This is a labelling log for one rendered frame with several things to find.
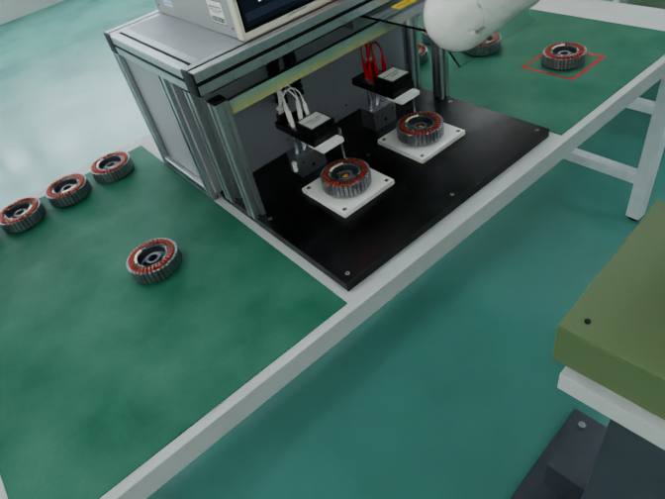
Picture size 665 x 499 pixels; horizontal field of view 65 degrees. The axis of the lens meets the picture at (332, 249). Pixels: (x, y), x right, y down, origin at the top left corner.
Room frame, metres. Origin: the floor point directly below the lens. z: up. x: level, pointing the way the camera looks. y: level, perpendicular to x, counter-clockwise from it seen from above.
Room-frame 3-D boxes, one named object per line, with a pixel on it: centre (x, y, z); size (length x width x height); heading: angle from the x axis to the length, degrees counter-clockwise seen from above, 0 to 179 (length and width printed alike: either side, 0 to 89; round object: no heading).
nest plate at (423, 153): (1.09, -0.27, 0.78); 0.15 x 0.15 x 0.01; 31
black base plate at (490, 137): (1.04, -0.16, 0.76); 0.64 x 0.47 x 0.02; 121
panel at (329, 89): (1.25, -0.04, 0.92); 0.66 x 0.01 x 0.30; 121
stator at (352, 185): (0.97, -0.07, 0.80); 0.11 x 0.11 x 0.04
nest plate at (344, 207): (0.97, -0.07, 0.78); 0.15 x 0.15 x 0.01; 31
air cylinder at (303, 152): (1.09, 0.01, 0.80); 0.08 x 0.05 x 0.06; 121
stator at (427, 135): (1.09, -0.27, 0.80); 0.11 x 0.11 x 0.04
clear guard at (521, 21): (1.14, -0.34, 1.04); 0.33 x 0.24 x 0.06; 31
